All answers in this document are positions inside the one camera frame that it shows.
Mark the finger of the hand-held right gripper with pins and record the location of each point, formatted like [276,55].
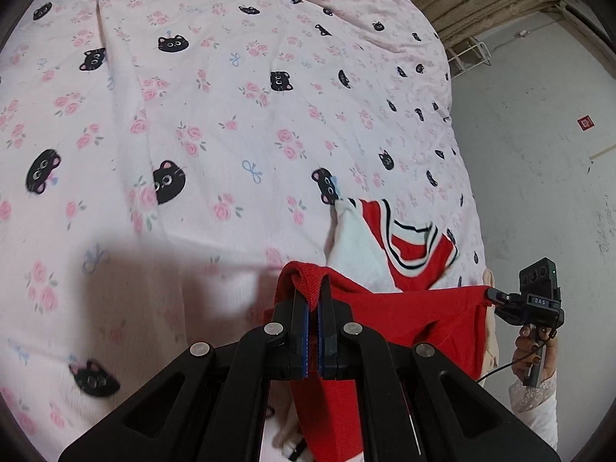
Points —
[503,297]

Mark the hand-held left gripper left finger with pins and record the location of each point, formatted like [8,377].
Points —
[303,337]

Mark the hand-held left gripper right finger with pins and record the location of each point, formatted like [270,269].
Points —
[323,341]

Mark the red and white jersey shirt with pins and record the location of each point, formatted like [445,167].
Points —
[409,308]

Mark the person's right hand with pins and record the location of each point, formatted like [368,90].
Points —
[520,351]

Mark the peach cloth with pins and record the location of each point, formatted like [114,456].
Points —
[490,341]

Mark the pink cat print blanket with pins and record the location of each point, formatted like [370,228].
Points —
[192,106]

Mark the tan curtain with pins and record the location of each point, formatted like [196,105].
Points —
[481,5]

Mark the white air conditioner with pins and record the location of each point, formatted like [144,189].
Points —
[575,12]

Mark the red wall sticker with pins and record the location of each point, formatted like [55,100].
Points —
[585,122]

